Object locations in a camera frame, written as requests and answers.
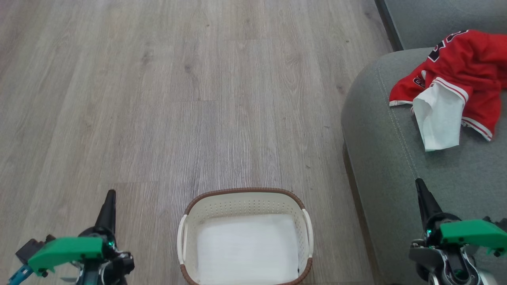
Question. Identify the wide grey sofa seat cushion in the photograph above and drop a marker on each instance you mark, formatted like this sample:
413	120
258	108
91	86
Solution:
435	19

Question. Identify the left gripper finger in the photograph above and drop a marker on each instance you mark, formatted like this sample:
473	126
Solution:
107	213

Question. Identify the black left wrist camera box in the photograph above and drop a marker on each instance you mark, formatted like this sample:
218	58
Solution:
29	247

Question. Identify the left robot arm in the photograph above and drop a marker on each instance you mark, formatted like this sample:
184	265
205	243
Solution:
119	266

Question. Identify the red jersey with white trim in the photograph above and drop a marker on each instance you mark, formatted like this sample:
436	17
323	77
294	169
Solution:
471	59

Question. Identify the white cloth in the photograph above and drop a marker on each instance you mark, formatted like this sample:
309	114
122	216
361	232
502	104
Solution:
437	118

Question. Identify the white basket with brown rim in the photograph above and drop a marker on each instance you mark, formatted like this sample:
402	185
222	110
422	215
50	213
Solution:
241	204

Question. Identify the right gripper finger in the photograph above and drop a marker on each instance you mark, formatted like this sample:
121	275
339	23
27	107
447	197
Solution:
427	202

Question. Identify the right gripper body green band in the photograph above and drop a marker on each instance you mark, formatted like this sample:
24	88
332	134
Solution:
471	233

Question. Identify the grey sofa chaise seat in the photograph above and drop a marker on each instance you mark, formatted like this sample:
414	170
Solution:
396	158

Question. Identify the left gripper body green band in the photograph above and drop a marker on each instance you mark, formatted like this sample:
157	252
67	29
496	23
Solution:
63	249

